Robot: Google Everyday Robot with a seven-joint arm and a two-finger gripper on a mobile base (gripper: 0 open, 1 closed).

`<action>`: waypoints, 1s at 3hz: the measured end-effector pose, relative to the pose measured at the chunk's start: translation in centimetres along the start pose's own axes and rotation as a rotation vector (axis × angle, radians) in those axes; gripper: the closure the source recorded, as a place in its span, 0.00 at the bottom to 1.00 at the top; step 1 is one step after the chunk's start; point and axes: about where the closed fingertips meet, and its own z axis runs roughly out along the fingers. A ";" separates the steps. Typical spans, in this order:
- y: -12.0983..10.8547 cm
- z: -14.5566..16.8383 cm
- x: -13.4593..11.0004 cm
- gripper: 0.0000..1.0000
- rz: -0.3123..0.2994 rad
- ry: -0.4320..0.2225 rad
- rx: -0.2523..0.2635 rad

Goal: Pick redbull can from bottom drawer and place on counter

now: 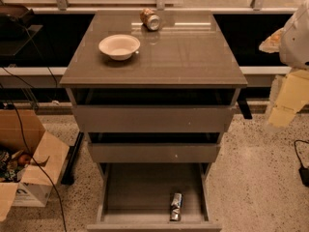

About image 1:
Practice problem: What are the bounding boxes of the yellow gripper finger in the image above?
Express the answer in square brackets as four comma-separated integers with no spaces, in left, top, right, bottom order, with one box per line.
[259,28,284,53]
[267,70,309,128]

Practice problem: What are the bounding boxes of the silver blue redbull can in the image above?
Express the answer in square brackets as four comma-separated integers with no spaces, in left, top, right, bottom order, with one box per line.
[170,192,183,221]

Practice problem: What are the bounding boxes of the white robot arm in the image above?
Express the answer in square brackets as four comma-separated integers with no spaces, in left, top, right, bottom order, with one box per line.
[259,0,309,128]

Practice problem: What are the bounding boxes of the tan soda can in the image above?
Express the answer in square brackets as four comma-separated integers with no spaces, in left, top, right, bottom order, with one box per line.
[140,8,160,31]

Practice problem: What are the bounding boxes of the grey drawer cabinet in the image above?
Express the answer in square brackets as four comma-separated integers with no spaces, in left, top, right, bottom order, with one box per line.
[59,9,249,232]

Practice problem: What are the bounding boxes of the grey top drawer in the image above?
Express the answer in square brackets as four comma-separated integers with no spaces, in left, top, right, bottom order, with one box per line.
[72,103,236,132]

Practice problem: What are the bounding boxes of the grey drawer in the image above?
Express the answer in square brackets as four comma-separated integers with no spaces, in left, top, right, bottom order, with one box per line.
[72,103,236,132]
[87,163,221,232]
[88,132,221,163]

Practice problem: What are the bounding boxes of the grey bottom drawer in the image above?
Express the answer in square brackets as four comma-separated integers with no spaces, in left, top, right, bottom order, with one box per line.
[87,163,221,232]

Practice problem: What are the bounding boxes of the grey middle drawer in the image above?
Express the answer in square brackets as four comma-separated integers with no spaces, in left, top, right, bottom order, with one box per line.
[88,132,221,163]

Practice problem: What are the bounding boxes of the black power adapter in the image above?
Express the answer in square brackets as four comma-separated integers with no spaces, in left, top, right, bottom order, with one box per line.
[298,167,309,187]

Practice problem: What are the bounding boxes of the white bowl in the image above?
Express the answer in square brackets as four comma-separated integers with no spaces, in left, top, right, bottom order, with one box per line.
[98,35,140,61]

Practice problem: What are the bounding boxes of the black metal floor bar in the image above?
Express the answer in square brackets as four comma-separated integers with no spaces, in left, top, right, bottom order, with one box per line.
[61,132,84,185]

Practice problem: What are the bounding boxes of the black device on shelf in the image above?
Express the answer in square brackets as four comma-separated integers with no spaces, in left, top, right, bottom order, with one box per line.
[0,4,34,39]

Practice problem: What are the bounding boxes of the open cardboard box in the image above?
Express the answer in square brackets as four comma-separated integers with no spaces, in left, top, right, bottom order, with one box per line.
[0,110,69,221]

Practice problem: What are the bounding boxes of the items inside cardboard box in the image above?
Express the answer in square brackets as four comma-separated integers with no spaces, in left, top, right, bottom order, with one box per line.
[0,148,50,183]

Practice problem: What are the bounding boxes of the black cable on floor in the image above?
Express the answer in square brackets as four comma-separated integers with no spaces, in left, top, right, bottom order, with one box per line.
[0,66,68,232]

